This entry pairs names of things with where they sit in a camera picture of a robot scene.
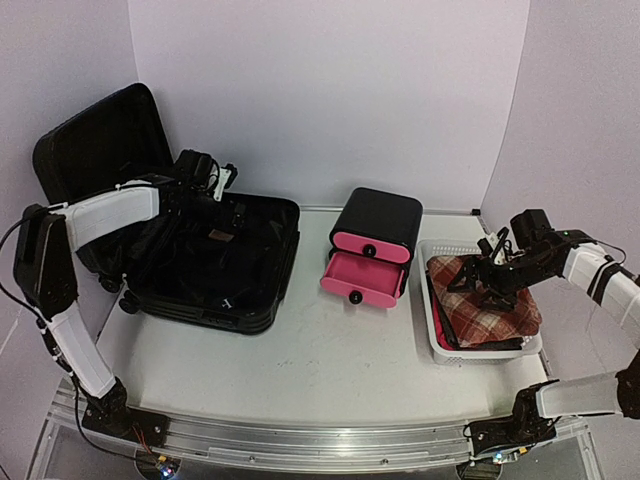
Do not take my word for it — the red plaid garment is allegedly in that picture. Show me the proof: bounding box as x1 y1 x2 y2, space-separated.
427 255 542 351

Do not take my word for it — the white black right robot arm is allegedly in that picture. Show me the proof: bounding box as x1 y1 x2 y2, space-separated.
447 209 639 454

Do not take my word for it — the pink garment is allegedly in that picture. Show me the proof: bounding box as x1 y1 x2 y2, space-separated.
432 299 459 351

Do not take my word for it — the black pink drawer organizer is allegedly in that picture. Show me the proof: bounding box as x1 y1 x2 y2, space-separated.
320 187 423 309

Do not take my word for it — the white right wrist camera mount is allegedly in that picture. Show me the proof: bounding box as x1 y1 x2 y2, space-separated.
477 227 510 265

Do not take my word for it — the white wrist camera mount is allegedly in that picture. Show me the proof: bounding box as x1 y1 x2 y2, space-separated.
212 163 238 202
477 227 510 265

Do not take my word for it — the white perforated plastic basket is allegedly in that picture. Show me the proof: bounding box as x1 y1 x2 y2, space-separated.
416 239 543 365

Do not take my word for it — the black ribbed hard-shell suitcase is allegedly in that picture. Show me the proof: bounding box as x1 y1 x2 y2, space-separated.
32 83 300 335

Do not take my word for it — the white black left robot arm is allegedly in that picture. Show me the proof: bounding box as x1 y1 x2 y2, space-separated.
8 150 237 437

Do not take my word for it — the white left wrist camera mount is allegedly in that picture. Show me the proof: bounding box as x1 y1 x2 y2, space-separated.
212 163 238 202

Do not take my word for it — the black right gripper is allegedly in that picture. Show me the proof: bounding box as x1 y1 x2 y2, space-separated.
447 253 554 313

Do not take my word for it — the aluminium rail frame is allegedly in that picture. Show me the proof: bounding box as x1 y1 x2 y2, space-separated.
26 383 603 479

